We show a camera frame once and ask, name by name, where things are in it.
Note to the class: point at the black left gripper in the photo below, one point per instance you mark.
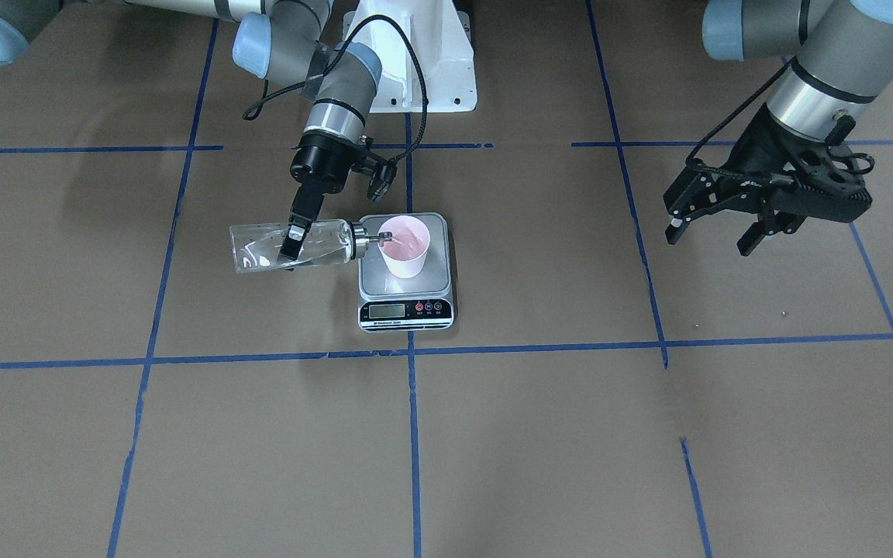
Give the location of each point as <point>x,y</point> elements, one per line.
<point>756,152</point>

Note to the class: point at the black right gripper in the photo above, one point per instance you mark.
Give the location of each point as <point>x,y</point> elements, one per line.
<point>321,163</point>

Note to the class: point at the clear glass sauce bottle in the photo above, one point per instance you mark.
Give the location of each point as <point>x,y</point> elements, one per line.
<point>276,246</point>

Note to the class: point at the pink plastic cup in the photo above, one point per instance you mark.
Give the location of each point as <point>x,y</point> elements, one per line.
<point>404,251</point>

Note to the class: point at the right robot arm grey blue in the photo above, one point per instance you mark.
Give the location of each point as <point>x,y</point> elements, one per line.
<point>279,42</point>

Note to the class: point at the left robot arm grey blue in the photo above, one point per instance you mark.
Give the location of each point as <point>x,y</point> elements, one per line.
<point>840,56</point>

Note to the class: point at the silver digital kitchen scale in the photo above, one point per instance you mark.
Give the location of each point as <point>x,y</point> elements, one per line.
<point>419,303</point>

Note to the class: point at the blue tape line lengthwise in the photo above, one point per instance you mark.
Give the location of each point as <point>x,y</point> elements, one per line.
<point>412,383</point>

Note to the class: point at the blue tape line crosswise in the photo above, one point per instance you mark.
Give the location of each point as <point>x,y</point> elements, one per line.
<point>438,351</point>

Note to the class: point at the brown paper table cover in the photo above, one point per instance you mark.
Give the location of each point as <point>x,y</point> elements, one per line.
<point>124,160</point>

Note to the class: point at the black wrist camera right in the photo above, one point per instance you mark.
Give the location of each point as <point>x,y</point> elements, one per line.
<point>380,171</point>

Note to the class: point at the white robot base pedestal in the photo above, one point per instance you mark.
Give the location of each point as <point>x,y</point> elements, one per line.
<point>439,34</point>

